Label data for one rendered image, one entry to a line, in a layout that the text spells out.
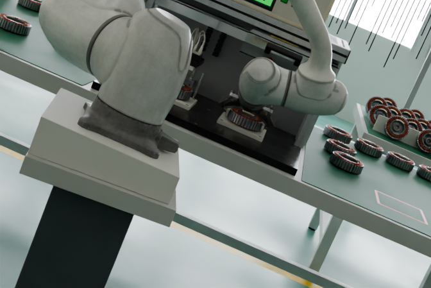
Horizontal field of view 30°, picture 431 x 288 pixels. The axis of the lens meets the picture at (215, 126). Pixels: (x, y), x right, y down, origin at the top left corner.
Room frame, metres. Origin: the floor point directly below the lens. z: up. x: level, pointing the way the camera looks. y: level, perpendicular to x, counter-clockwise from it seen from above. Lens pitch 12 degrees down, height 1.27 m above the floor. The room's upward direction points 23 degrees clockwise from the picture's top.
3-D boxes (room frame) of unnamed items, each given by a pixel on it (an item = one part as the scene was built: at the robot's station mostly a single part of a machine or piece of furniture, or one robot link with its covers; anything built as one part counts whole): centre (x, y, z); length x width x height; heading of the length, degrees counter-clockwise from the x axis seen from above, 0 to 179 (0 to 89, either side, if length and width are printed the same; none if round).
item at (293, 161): (2.48, 0.04, 0.76); 0.64 x 0.47 x 0.02; 87
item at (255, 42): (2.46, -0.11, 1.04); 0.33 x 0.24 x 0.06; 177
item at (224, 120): (2.46, -0.08, 0.78); 0.15 x 0.15 x 0.01; 87
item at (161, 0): (2.56, 0.04, 1.03); 0.62 x 0.01 x 0.03; 87
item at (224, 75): (2.72, 0.03, 0.92); 0.66 x 0.01 x 0.30; 87
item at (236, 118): (2.46, -0.08, 0.80); 0.11 x 0.11 x 0.04
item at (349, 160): (2.61, -0.45, 0.77); 0.11 x 0.11 x 0.04
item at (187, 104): (2.47, 0.16, 0.78); 0.15 x 0.15 x 0.01; 87
